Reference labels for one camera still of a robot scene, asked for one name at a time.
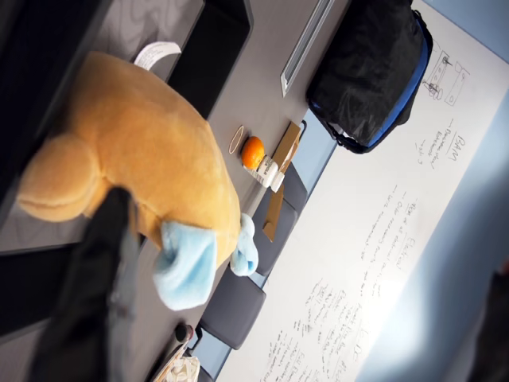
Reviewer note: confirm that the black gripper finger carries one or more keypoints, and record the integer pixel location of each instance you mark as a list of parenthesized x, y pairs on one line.
[(91, 298)]

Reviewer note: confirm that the tan plush toy blue feet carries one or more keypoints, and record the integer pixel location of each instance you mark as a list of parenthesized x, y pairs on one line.
[(159, 139)]

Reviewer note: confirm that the small brown bottle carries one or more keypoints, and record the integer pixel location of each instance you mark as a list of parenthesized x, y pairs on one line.
[(185, 331)]

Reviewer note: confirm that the crumpled white wrapper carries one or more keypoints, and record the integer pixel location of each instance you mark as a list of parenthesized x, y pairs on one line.
[(181, 362)]

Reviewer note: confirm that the grey office chair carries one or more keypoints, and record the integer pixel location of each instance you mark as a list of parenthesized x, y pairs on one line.
[(296, 187), (205, 375), (234, 314), (278, 246)]

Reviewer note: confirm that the brown cardboard box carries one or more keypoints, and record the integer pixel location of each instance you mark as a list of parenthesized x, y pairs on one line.
[(274, 215), (289, 143)]

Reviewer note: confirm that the white pill bottle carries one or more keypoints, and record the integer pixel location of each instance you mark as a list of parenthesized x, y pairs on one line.
[(264, 171)]

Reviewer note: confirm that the orange mandarin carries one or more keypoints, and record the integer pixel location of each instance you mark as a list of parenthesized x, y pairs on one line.
[(253, 151)]

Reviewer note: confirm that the black plastic tray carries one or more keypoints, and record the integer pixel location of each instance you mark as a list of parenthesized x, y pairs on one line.
[(214, 59)]

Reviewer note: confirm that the grey wave-pattern liner mat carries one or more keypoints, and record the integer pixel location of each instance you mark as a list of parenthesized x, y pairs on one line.
[(167, 24)]

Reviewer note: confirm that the whiteboard with handwriting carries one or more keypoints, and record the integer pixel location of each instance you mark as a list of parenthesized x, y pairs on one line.
[(397, 238)]

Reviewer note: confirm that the black bag blue trim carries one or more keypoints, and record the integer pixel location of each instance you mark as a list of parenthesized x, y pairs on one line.
[(370, 67)]

